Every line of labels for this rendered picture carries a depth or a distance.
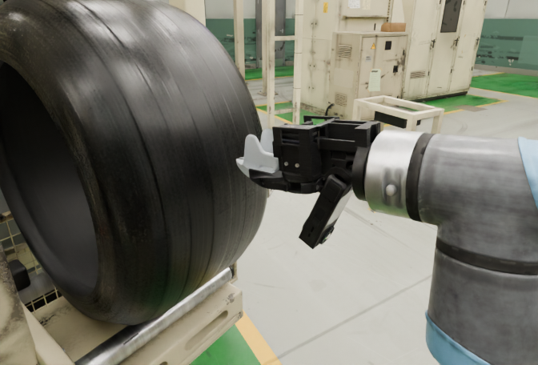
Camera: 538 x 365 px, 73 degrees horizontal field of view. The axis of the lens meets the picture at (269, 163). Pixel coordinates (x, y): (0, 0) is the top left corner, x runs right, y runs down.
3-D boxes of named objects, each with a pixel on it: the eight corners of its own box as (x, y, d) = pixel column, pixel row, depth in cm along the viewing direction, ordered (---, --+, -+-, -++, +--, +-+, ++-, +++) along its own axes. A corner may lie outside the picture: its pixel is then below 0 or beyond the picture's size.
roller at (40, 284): (14, 308, 72) (5, 288, 72) (12, 311, 75) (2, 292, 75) (162, 232, 97) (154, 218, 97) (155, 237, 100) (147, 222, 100)
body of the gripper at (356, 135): (301, 114, 48) (390, 118, 41) (305, 174, 51) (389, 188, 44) (266, 126, 43) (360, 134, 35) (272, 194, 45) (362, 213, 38)
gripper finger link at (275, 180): (263, 160, 50) (317, 168, 45) (265, 172, 51) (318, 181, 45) (240, 170, 47) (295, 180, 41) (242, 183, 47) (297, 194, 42)
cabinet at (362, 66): (353, 130, 493) (362, 33, 446) (326, 120, 540) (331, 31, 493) (399, 121, 537) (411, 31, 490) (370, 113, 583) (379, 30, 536)
